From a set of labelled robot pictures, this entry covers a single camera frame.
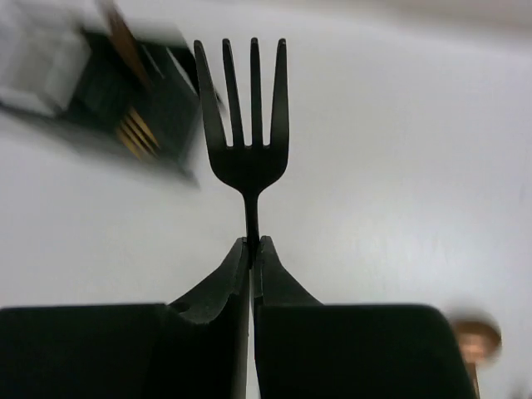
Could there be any gold knife dark handle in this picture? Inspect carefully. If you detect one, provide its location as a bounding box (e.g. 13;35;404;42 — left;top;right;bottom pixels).
97;1;152;91

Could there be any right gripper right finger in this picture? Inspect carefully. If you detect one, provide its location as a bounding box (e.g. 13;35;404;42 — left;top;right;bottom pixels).
254;236;475;398

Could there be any black utensil holder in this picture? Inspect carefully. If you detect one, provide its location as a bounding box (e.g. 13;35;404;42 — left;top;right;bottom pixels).
1;29;201;185

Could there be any gold fork dark handle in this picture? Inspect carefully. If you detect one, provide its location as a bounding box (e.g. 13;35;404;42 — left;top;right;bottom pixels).
116;107;160;160

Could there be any copper spoon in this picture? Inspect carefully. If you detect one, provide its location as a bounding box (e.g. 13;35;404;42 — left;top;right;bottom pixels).
451;318;501;398

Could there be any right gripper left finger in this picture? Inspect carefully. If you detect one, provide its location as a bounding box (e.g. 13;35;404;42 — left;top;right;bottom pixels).
1;239;249;398

